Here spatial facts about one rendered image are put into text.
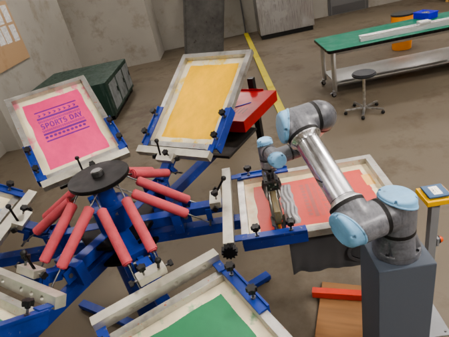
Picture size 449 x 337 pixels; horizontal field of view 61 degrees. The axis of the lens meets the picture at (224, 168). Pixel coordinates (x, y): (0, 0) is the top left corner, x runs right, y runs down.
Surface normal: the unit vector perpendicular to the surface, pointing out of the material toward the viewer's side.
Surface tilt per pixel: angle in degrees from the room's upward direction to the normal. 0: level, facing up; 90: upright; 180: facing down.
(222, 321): 0
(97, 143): 32
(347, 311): 0
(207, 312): 0
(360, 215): 28
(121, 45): 90
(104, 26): 90
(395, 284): 90
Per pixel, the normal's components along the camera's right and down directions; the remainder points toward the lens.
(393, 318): 0.04, 0.49
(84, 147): 0.11, -0.54
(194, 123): -0.42, -0.45
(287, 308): -0.19, -0.85
